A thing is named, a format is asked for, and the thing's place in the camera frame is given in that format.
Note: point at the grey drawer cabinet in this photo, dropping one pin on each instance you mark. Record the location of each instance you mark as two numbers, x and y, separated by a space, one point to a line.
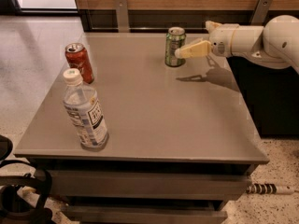
181 141

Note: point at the right metal bracket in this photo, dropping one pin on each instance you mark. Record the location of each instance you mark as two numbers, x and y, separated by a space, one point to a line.
260 12

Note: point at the left metal bracket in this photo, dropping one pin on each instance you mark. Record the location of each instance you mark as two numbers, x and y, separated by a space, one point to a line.
122 16

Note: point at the metal bracket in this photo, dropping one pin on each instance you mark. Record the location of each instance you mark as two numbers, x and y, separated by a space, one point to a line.
260 12
122 16

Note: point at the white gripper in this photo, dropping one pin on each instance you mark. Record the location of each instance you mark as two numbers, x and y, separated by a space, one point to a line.
220 41

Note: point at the clear blue-label plastic bottle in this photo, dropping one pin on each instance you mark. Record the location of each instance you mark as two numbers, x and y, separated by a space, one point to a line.
84 110

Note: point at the green soda can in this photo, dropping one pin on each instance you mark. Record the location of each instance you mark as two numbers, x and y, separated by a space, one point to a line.
175 39

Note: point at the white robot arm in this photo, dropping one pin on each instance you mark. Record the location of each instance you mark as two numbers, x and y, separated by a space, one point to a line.
275 45

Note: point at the red soda can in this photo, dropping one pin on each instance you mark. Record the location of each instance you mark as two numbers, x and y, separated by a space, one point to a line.
77 57

